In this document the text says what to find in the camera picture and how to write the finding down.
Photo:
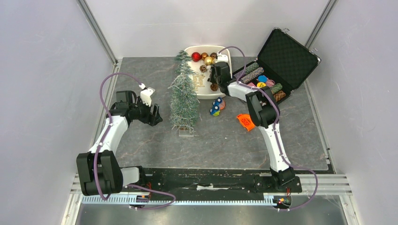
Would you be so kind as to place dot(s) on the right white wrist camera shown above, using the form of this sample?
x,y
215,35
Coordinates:
x,y
222,58

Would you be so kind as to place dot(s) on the red glitter bauble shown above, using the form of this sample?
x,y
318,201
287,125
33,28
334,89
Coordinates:
x,y
196,56

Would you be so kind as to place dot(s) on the white plastic tray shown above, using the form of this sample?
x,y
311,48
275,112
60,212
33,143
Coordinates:
x,y
205,92

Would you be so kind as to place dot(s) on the clear battery box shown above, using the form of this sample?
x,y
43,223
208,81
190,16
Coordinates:
x,y
186,133

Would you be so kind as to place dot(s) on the brown pine cone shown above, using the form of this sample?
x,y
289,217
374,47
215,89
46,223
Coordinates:
x,y
214,87

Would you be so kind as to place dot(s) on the gold merry christmas sign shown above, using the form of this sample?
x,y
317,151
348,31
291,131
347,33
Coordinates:
x,y
197,79

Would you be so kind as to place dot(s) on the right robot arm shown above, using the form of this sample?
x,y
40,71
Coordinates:
x,y
264,113

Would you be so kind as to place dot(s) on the black poker chip case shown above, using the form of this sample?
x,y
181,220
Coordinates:
x,y
286,61

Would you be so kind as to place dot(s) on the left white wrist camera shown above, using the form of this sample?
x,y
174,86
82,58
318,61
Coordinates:
x,y
146,96

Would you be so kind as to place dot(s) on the small frosted christmas tree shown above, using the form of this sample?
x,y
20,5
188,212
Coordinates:
x,y
184,104

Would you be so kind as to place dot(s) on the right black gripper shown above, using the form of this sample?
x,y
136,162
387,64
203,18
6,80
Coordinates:
x,y
214,74

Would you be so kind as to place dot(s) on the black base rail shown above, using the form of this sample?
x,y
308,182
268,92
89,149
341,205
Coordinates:
x,y
215,184

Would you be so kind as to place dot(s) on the yellow dealer chip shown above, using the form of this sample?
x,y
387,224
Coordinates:
x,y
261,84

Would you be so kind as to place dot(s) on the frosted pine cone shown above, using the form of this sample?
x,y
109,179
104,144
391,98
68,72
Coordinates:
x,y
203,68

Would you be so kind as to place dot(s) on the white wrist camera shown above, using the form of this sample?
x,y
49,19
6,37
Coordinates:
x,y
222,58
146,96

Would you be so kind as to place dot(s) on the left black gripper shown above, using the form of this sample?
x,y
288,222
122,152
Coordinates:
x,y
150,119

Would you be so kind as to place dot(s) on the brown matte bauble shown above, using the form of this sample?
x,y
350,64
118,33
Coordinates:
x,y
214,55

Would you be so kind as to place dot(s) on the gold shiny bauble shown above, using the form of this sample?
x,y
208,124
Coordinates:
x,y
208,60

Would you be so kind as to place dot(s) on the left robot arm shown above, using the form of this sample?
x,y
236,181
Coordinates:
x,y
98,170

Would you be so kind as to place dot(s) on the orange round toy disc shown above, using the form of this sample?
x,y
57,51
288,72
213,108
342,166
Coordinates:
x,y
222,105

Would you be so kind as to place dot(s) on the copper shiny bauble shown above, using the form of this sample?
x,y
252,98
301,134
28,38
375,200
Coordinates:
x,y
204,55

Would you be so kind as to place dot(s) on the orange semicircle plastic piece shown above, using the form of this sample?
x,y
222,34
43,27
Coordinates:
x,y
246,122

